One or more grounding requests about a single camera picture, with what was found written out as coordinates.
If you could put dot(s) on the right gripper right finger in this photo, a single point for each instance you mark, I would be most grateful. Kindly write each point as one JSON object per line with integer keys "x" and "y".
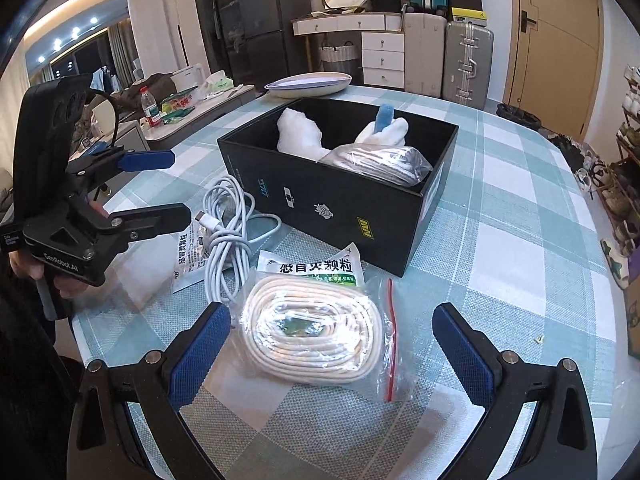
{"x": 559, "y": 441}

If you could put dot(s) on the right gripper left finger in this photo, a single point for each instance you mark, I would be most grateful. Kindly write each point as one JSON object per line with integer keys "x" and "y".
{"x": 105, "y": 444}

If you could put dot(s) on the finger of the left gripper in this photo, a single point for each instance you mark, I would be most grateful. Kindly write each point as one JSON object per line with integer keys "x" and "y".
{"x": 145, "y": 159}
{"x": 145, "y": 222}

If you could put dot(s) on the white medicine sachet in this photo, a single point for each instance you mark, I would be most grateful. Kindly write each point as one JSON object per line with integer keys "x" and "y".
{"x": 191, "y": 258}

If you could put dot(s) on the green medicine sachet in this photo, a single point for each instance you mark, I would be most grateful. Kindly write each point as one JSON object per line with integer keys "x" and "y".
{"x": 343, "y": 268}

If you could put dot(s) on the white plush toy blue tip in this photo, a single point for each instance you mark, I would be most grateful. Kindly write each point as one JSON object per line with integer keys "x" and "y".
{"x": 385, "y": 130}

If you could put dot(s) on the plastic water bottle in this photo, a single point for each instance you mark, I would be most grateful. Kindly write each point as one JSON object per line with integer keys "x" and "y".
{"x": 149, "y": 106}

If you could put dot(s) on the grey low cabinet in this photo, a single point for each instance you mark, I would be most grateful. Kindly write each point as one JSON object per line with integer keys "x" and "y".
{"x": 168, "y": 136}

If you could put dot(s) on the white electric kettle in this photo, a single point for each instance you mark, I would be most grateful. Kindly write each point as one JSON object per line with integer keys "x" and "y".
{"x": 188, "y": 77}

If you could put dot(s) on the tissue pack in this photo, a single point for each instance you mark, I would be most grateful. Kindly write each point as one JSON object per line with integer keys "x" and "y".
{"x": 217, "y": 82}

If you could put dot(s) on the checkered teal tablecloth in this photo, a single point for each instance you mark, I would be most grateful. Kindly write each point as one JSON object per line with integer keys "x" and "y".
{"x": 512, "y": 245}

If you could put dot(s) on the green white slipper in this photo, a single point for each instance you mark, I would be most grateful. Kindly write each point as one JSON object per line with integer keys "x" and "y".
{"x": 617, "y": 263}

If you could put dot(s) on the black glass cabinet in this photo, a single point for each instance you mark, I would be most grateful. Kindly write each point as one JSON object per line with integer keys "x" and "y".
{"x": 223, "y": 34}

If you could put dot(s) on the oval white bowl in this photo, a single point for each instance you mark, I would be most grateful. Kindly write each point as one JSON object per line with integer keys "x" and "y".
{"x": 309, "y": 85}

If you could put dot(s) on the dark grey refrigerator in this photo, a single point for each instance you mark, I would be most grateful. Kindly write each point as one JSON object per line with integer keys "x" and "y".
{"x": 274, "y": 52}

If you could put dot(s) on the striped laundry basket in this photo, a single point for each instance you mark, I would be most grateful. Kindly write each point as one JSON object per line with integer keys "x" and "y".
{"x": 343, "y": 59}

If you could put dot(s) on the wooden shoe rack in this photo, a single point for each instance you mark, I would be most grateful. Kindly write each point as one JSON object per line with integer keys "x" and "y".
{"x": 618, "y": 183}

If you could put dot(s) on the white drawer desk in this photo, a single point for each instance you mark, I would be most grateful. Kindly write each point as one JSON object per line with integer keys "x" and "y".
{"x": 379, "y": 37}

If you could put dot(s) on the beige suitcase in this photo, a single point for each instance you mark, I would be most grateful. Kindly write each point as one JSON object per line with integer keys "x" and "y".
{"x": 424, "y": 53}

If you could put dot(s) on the silver suitcase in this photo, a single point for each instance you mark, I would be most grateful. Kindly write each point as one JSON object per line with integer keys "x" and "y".
{"x": 467, "y": 64}

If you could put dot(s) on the wooden door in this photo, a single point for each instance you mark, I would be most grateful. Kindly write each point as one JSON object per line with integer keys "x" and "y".
{"x": 555, "y": 61}

